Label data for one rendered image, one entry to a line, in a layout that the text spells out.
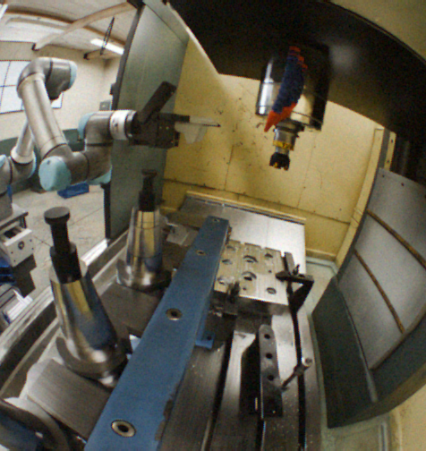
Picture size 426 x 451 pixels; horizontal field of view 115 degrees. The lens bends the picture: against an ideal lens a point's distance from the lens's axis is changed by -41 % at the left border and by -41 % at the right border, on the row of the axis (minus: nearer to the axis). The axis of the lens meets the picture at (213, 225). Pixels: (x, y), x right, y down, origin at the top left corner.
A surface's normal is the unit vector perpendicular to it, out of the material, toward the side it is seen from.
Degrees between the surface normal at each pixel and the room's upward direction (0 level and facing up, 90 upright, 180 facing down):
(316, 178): 90
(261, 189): 90
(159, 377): 0
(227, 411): 0
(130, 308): 0
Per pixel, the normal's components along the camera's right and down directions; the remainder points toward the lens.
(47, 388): 0.17, -0.90
